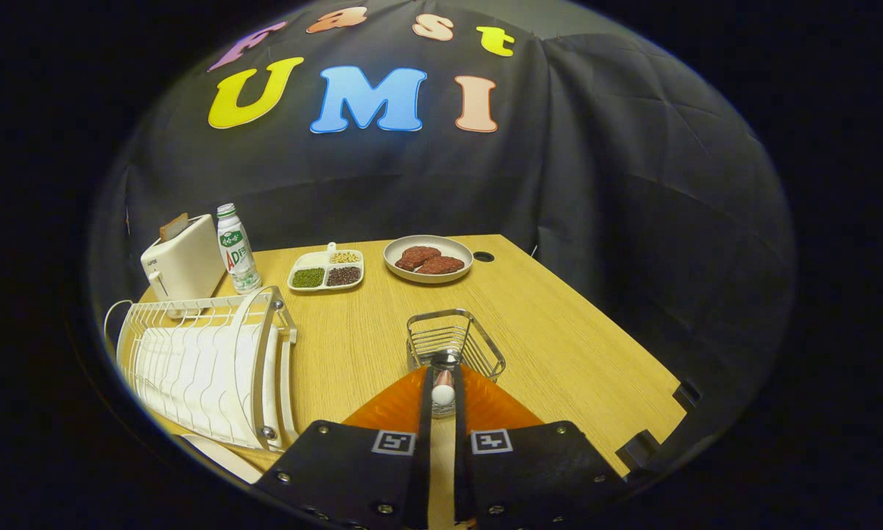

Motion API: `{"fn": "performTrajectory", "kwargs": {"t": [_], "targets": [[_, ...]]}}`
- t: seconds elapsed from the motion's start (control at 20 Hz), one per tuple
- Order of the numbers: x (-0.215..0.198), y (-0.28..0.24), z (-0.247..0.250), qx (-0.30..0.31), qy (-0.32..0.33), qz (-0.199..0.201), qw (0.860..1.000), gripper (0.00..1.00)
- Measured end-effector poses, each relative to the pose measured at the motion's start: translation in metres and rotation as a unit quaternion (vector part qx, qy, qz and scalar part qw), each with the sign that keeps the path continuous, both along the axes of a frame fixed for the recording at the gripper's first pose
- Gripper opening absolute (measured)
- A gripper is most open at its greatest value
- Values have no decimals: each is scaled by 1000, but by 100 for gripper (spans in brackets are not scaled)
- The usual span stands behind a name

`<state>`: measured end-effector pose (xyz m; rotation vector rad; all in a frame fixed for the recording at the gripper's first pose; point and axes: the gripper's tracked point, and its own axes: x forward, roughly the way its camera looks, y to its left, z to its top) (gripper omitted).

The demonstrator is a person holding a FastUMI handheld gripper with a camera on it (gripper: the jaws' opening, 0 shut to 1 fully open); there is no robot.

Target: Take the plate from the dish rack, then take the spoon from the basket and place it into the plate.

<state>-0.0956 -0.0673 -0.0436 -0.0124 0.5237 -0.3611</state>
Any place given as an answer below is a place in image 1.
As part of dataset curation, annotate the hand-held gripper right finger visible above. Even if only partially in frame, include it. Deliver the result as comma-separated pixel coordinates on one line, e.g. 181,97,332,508
452,366,626,530

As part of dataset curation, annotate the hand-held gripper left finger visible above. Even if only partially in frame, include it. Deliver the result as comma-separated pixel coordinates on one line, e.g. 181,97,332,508
253,366,435,530

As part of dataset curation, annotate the spoon with red checked handle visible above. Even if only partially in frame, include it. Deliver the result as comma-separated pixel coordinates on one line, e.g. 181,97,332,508
431,352,458,417

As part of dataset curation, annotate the metal wire basket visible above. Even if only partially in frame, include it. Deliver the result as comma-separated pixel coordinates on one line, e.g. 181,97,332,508
406,308,507,382

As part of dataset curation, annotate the beige round plate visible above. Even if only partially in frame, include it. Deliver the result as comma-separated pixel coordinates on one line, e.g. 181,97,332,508
180,434,265,485

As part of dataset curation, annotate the white wire dish rack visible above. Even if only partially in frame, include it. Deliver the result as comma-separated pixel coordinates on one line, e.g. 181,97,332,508
105,286,298,451

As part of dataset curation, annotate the beige plate with patties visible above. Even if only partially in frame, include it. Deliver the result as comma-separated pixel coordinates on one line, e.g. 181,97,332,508
383,235,474,285

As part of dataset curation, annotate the brown meat patty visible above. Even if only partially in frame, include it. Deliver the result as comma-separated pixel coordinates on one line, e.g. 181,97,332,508
416,255,465,275
395,246,442,271

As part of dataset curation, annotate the white divided tray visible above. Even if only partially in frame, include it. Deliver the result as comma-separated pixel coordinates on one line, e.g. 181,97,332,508
287,242,365,293

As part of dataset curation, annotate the white bottle with green label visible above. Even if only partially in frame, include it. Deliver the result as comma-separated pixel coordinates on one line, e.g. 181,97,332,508
216,203,262,294

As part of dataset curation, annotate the white toaster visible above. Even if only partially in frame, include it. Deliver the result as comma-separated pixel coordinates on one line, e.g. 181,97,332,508
141,213,227,304

